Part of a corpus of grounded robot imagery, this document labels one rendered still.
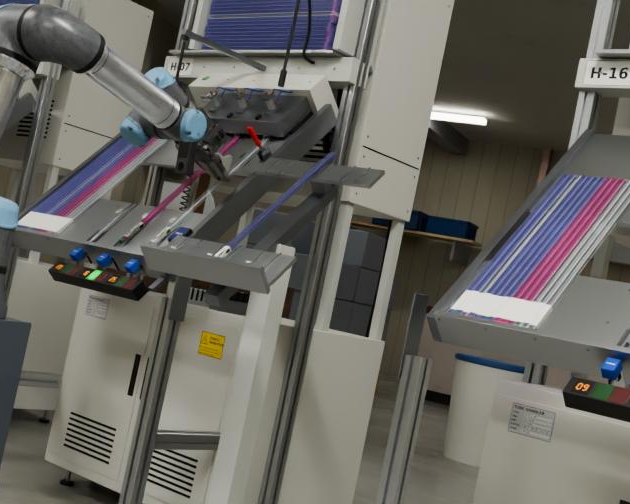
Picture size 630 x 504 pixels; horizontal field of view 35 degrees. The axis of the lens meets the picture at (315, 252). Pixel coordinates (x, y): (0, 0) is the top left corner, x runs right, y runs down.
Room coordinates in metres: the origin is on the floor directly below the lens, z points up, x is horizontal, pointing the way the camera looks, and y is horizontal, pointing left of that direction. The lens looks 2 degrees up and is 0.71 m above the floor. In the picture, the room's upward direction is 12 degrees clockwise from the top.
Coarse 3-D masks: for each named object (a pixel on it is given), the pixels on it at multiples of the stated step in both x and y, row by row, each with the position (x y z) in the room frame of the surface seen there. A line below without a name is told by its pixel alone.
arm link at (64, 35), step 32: (32, 32) 1.97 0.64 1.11; (64, 32) 1.97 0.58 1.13; (96, 32) 2.03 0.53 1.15; (64, 64) 2.02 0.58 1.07; (96, 64) 2.03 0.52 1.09; (128, 64) 2.11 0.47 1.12; (128, 96) 2.14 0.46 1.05; (160, 96) 2.19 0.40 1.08; (160, 128) 2.26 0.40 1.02; (192, 128) 2.26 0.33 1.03
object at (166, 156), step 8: (224, 136) 2.84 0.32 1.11; (232, 136) 2.82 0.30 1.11; (248, 136) 2.78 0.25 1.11; (288, 136) 2.70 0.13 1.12; (168, 144) 2.92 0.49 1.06; (224, 144) 2.79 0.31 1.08; (240, 144) 2.76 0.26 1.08; (248, 144) 2.74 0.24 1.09; (272, 144) 2.70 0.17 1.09; (280, 144) 2.68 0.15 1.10; (160, 152) 2.89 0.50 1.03; (168, 152) 2.88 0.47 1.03; (176, 152) 2.86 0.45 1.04; (216, 152) 2.77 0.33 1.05; (232, 152) 2.74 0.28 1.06; (240, 152) 2.72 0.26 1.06; (248, 152) 2.71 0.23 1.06; (272, 152) 2.66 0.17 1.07; (152, 160) 2.87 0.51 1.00; (160, 160) 2.85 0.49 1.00; (168, 160) 2.83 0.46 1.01; (176, 160) 2.82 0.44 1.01; (232, 160) 2.70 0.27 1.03; (256, 160) 2.65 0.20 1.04; (240, 168) 2.64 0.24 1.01; (248, 168) 2.63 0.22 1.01; (256, 168) 2.62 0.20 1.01; (240, 176) 2.71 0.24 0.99; (248, 176) 2.62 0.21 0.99
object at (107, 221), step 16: (96, 208) 2.75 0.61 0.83; (112, 208) 2.71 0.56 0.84; (128, 208) 2.68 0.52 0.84; (144, 208) 2.65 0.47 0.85; (80, 224) 2.70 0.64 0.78; (96, 224) 2.67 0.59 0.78; (112, 224) 2.64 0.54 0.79; (128, 224) 2.61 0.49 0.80; (160, 224) 2.55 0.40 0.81; (192, 224) 2.50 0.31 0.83; (96, 240) 2.60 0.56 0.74; (112, 240) 2.57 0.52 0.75; (128, 240) 2.53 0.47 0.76; (144, 240) 2.51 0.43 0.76
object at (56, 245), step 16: (16, 240) 2.80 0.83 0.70; (32, 240) 2.74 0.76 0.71; (48, 240) 2.68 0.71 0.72; (64, 240) 2.62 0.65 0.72; (80, 240) 2.58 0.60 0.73; (64, 256) 2.68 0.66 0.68; (96, 256) 2.57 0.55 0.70; (112, 256) 2.51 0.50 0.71; (128, 256) 2.46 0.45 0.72; (144, 272) 2.47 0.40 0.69; (160, 272) 2.42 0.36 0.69
